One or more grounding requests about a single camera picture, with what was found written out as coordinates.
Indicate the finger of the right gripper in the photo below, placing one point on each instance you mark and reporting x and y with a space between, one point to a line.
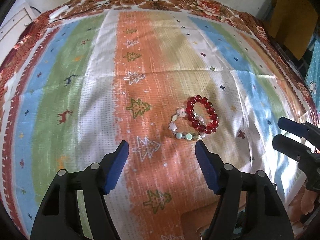
292 148
305 130

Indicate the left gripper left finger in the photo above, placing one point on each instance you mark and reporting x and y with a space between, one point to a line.
58 215

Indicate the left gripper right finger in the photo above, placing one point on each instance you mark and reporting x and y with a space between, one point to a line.
249 206

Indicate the yellow wooden board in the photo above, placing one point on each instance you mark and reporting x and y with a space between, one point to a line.
292 24

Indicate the striped colourful bed cover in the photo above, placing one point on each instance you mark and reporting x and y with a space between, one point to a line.
125 92

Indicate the white cabinet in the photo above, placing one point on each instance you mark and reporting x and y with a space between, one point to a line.
12 30

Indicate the white power adapter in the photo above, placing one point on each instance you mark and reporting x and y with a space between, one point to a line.
57 12

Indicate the floral brown bed sheet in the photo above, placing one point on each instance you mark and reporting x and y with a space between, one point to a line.
175 0

